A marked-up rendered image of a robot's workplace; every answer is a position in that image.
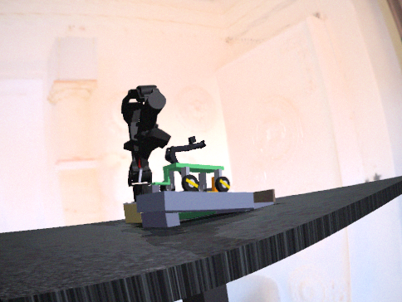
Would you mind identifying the green tray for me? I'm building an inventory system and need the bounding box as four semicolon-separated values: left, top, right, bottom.
179;211;216;219

